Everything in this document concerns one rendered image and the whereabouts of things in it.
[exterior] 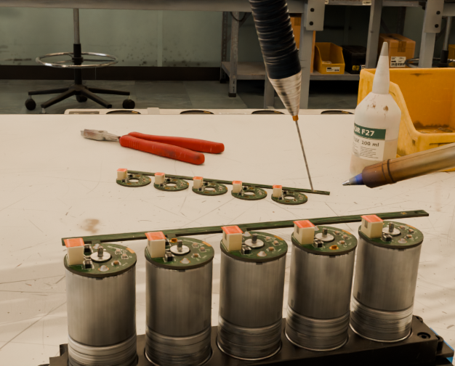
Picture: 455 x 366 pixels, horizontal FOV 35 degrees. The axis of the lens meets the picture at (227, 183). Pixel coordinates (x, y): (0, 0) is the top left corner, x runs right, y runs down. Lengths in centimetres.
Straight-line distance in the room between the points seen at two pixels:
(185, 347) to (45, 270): 14
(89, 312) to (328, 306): 9
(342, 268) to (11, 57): 451
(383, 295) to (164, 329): 9
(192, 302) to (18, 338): 10
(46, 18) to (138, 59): 61
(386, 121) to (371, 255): 26
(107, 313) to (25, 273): 14
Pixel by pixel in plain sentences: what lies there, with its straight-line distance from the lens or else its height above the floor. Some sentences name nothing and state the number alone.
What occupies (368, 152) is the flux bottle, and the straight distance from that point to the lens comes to 54.
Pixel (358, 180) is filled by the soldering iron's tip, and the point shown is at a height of 84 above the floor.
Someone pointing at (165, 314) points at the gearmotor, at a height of 79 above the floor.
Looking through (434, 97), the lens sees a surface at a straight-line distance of 70.
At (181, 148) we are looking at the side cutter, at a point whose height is 76.
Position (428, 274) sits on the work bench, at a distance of 40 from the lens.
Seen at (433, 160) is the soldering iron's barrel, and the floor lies 85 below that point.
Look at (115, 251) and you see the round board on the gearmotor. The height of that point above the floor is 81.
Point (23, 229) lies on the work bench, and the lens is 44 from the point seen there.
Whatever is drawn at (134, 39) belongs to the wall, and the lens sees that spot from 467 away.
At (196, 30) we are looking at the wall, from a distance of 469.
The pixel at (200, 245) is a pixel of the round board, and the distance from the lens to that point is 26.
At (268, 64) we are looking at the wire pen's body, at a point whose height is 88.
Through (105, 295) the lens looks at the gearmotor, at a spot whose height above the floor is 80.
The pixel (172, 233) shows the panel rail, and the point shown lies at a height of 81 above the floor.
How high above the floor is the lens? 92
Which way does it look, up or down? 19 degrees down
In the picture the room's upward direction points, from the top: 2 degrees clockwise
